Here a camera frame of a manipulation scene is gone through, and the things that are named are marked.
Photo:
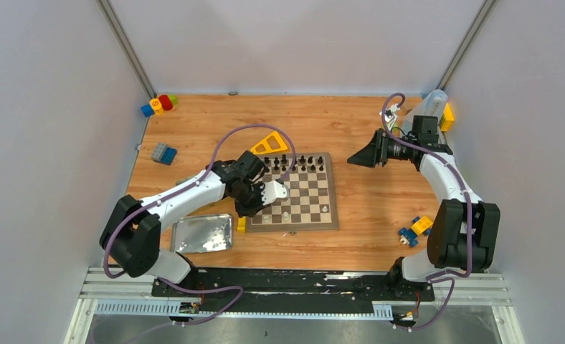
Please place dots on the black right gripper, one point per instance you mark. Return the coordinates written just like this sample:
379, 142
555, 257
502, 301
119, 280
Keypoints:
376, 151

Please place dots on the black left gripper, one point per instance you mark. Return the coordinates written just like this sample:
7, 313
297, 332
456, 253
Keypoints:
252, 200

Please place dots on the yellow arch block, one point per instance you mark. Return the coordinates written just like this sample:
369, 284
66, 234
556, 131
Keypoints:
242, 224

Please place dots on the wooden chess board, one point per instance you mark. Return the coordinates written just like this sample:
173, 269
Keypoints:
311, 185

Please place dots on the yellow triangle frame block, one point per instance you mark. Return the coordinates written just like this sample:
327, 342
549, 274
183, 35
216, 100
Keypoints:
271, 143

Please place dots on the gold tin with white pieces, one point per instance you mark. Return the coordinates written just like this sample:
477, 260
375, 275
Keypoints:
187, 181

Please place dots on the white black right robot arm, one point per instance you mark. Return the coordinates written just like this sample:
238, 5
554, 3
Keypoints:
463, 237

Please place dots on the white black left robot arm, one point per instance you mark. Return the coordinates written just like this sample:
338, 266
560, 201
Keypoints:
133, 232

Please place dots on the silver tin lid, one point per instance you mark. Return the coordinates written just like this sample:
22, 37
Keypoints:
202, 234

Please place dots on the clear blue plastic container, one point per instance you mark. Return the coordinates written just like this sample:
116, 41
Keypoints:
432, 105

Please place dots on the yellow blue toy car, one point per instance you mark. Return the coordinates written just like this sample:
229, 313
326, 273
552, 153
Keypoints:
421, 226

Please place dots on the blue lego brick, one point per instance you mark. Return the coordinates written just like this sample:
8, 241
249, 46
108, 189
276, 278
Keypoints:
168, 156

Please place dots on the gray lego brick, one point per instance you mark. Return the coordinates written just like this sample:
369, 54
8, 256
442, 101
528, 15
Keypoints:
158, 152

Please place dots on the green block at corner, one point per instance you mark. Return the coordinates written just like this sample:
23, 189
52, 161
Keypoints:
173, 99

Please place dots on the red cylinder block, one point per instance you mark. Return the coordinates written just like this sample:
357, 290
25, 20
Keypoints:
165, 102

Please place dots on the yellow cylinder block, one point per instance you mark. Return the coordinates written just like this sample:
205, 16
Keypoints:
156, 106

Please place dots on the blue cube block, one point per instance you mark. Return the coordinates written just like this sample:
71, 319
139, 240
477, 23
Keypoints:
147, 110

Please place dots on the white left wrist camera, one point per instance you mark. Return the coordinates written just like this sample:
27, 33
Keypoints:
273, 191

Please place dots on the yellow block at right wall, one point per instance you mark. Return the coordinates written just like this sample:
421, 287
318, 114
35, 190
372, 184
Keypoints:
447, 120

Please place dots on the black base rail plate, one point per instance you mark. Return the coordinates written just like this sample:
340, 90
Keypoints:
296, 291

